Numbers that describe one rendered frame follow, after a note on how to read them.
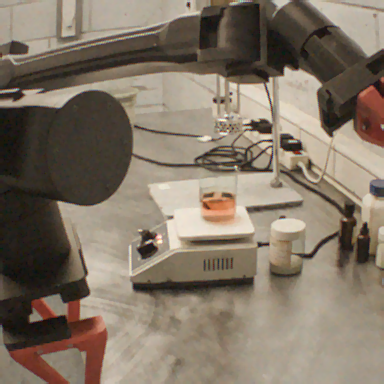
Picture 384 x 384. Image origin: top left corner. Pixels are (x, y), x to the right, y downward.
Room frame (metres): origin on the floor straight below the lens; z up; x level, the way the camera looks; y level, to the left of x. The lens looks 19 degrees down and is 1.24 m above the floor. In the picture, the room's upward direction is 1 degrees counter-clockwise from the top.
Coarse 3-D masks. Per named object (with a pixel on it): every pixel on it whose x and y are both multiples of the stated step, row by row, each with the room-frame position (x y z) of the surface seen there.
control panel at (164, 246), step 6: (156, 228) 1.05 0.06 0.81; (162, 228) 1.04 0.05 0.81; (162, 234) 1.02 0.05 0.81; (168, 234) 1.01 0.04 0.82; (138, 240) 1.05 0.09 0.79; (156, 240) 1.01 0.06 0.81; (162, 240) 0.99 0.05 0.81; (168, 240) 0.98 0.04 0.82; (132, 246) 1.03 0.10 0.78; (162, 246) 0.97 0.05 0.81; (168, 246) 0.96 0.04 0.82; (132, 252) 1.01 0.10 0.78; (138, 252) 1.00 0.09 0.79; (156, 252) 0.96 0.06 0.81; (162, 252) 0.95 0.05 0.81; (132, 258) 0.99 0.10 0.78; (138, 258) 0.97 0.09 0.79; (150, 258) 0.95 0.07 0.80; (132, 264) 0.96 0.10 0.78; (138, 264) 0.95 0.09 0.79; (132, 270) 0.94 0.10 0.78
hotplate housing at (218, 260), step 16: (176, 240) 0.97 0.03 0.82; (208, 240) 0.96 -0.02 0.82; (224, 240) 0.96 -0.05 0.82; (240, 240) 0.96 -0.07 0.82; (160, 256) 0.94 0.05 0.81; (176, 256) 0.94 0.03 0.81; (192, 256) 0.94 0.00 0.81; (208, 256) 0.94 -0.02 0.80; (224, 256) 0.94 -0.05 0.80; (240, 256) 0.94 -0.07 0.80; (256, 256) 0.95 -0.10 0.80; (144, 272) 0.93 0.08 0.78; (160, 272) 0.94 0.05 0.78; (176, 272) 0.94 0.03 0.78; (192, 272) 0.94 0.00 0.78; (208, 272) 0.94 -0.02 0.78; (224, 272) 0.94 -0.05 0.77; (240, 272) 0.94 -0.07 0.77
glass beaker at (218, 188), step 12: (204, 168) 1.04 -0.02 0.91; (216, 168) 1.04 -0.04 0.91; (228, 168) 1.04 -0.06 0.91; (204, 180) 0.99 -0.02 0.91; (216, 180) 0.99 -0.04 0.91; (228, 180) 0.99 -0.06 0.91; (204, 192) 0.99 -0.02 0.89; (216, 192) 0.99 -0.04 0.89; (228, 192) 0.99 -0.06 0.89; (204, 204) 0.99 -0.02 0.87; (216, 204) 0.99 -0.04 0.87; (228, 204) 0.99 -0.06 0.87; (204, 216) 1.00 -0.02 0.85; (216, 216) 0.99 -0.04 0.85; (228, 216) 0.99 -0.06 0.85
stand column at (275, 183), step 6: (276, 78) 1.39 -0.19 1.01; (276, 84) 1.39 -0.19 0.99; (276, 90) 1.39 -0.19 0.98; (276, 96) 1.39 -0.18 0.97; (276, 102) 1.39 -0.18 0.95; (276, 108) 1.39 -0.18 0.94; (276, 114) 1.39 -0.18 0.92; (276, 120) 1.39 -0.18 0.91; (276, 126) 1.39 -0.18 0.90; (276, 132) 1.39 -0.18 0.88; (276, 138) 1.39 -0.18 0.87; (276, 144) 1.39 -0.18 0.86; (276, 150) 1.39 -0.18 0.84; (276, 156) 1.39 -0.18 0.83; (276, 162) 1.39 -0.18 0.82; (276, 168) 1.39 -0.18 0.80; (276, 174) 1.39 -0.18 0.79; (276, 180) 1.39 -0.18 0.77; (270, 186) 1.39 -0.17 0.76; (276, 186) 1.38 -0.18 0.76
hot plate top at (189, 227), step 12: (180, 216) 1.03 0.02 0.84; (192, 216) 1.02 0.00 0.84; (240, 216) 1.02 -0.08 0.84; (180, 228) 0.97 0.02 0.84; (192, 228) 0.97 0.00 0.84; (204, 228) 0.97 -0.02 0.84; (216, 228) 0.97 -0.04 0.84; (228, 228) 0.97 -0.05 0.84; (240, 228) 0.97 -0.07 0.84; (252, 228) 0.97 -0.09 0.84; (192, 240) 0.95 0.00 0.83
